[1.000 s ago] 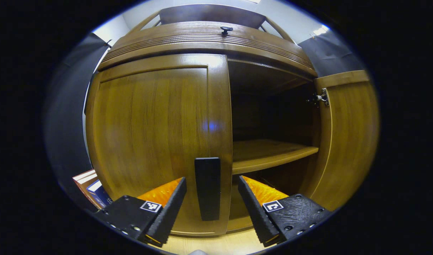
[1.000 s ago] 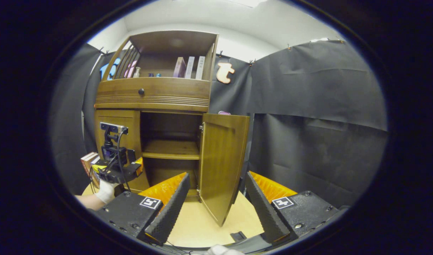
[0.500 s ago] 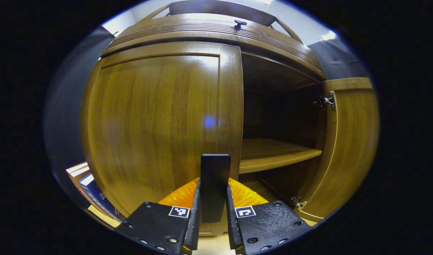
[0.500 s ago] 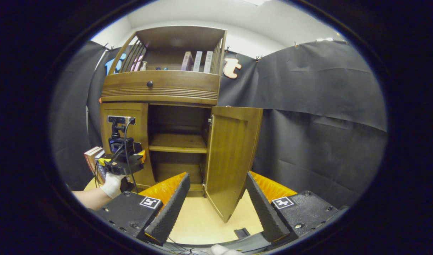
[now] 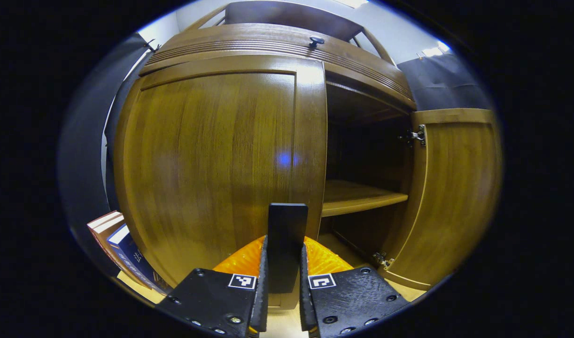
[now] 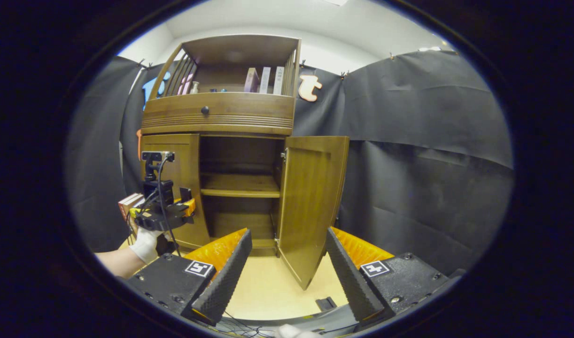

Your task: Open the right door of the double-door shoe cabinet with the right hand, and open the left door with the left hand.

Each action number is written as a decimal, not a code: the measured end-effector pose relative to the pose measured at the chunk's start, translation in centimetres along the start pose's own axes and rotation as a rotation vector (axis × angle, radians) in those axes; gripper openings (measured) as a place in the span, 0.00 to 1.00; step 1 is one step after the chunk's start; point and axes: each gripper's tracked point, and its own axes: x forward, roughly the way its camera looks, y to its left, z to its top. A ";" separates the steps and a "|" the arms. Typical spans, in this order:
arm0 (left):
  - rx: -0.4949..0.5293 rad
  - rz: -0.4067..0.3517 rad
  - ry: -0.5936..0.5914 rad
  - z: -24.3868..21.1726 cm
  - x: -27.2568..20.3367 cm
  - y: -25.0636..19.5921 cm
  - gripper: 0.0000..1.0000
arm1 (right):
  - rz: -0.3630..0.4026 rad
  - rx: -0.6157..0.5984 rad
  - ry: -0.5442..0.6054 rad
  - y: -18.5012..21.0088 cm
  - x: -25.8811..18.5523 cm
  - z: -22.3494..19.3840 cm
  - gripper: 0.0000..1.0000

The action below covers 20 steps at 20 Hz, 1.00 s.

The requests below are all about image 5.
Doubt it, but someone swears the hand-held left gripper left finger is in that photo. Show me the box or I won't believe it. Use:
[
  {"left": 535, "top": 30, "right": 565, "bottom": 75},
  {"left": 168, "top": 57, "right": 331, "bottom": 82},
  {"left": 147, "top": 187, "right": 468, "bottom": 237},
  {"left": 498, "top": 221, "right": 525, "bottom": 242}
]
[{"left": 155, "top": 235, "right": 270, "bottom": 338}]

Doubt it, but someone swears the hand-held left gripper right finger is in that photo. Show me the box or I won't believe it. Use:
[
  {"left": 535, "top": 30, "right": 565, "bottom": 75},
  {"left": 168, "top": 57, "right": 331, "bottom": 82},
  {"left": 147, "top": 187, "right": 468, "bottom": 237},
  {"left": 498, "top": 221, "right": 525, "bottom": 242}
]
[{"left": 299, "top": 236, "right": 412, "bottom": 338}]

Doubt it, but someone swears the wooden shoe cabinet door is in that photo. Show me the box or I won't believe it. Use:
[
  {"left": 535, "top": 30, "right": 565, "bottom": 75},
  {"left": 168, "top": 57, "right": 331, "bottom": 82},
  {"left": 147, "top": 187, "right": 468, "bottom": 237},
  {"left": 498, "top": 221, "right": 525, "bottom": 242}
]
[
  {"left": 379, "top": 108, "right": 503, "bottom": 291},
  {"left": 113, "top": 55, "right": 327, "bottom": 310}
]

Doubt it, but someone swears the dark blue cover book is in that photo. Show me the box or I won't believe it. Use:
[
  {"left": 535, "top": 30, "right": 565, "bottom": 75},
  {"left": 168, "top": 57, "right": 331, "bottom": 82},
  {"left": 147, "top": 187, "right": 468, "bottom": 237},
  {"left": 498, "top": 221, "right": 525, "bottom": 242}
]
[{"left": 108, "top": 224, "right": 171, "bottom": 295}]

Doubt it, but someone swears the brown cover book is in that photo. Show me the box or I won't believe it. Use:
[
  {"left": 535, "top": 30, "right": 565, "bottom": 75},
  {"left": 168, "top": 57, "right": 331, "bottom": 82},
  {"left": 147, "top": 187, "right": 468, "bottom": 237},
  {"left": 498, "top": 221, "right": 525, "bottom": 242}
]
[{"left": 93, "top": 217, "right": 142, "bottom": 282}]

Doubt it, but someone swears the red cover book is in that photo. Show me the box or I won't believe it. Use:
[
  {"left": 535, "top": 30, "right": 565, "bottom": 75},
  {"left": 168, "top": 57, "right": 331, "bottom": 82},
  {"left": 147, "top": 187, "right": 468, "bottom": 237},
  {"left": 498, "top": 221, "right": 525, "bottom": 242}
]
[{"left": 87, "top": 211, "right": 125, "bottom": 263}]

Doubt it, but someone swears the black backdrop cloth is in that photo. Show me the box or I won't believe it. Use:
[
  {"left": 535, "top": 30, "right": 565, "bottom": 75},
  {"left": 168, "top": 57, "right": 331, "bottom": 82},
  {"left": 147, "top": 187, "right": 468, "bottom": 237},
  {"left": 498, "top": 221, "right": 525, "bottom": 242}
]
[{"left": 57, "top": 33, "right": 494, "bottom": 277}]

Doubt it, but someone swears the small ceiling light panel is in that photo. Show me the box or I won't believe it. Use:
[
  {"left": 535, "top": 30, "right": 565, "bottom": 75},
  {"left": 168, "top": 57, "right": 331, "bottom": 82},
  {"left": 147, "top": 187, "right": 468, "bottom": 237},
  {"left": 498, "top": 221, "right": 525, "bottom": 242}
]
[{"left": 421, "top": 41, "right": 453, "bottom": 58}]

